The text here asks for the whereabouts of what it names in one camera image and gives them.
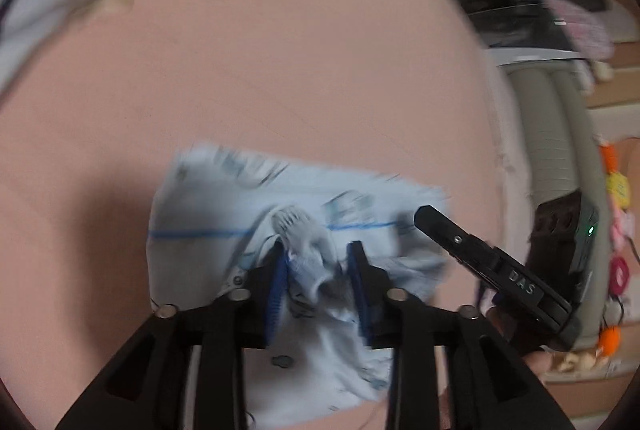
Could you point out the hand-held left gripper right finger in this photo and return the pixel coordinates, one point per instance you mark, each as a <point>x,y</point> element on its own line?
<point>357,280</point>

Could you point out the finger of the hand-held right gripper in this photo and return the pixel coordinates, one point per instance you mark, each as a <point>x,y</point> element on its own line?
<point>465,247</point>

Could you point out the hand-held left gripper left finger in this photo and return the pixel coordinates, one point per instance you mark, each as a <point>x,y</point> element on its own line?
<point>277,290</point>

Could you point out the light blue printed pants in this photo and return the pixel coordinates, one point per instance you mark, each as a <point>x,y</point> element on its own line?
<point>210,210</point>

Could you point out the pink folded clothes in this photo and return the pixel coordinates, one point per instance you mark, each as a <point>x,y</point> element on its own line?
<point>582,28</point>

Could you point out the person's right hand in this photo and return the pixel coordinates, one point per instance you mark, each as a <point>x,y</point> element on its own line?
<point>540,362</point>

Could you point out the magenta round plush toy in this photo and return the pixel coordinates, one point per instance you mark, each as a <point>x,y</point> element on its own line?
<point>620,275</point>

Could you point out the black and white plush toy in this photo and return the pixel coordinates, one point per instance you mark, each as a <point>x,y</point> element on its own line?
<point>613,310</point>

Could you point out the pink plush toy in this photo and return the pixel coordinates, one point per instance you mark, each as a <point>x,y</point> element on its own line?
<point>625,230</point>

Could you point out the round orange plush toy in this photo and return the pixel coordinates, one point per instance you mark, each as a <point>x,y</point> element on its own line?
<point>610,341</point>

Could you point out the yellow plush toy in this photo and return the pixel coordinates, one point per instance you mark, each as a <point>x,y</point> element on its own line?
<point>619,187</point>

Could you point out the beige doll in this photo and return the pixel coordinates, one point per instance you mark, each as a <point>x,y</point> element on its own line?
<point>580,361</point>

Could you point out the small orange plush toy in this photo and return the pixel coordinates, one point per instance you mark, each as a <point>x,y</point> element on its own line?
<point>609,156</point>

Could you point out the small white plush toy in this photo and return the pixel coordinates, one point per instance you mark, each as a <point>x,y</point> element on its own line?
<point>602,71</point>

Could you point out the pink bed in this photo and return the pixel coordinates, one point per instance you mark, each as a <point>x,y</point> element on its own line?
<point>300,60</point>

